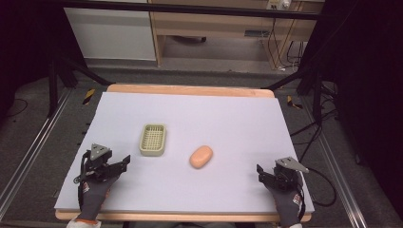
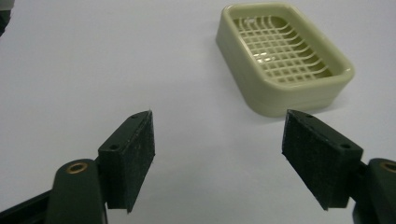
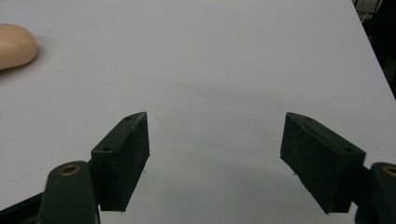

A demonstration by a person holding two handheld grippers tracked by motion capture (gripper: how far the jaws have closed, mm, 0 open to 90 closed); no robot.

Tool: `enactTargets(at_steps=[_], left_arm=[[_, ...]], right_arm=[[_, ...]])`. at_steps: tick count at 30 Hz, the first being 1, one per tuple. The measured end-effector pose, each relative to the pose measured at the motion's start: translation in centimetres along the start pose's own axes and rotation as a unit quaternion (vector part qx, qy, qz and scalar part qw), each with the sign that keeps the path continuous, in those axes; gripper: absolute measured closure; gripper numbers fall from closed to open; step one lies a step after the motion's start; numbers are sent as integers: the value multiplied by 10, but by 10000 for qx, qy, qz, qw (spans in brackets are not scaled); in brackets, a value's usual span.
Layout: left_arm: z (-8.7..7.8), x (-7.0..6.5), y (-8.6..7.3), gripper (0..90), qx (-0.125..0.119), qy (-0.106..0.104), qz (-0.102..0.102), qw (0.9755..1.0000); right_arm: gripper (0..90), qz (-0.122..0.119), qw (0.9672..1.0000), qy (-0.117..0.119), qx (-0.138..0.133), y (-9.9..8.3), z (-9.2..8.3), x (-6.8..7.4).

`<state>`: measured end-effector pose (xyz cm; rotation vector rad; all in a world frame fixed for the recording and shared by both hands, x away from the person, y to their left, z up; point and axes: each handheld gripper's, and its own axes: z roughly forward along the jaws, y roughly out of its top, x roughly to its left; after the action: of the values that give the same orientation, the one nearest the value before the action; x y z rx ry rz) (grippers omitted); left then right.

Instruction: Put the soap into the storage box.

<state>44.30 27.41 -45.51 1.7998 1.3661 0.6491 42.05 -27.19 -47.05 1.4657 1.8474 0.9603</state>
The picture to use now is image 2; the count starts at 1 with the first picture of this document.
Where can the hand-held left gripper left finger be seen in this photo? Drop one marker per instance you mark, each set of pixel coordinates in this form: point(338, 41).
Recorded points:
point(127, 161)

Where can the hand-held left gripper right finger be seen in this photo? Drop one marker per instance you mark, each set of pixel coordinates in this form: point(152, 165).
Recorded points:
point(317, 158)

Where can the pale green soap dish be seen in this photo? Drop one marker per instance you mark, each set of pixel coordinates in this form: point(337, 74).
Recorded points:
point(280, 59)

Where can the dark object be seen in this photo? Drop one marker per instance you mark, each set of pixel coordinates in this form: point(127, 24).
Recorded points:
point(3, 18)

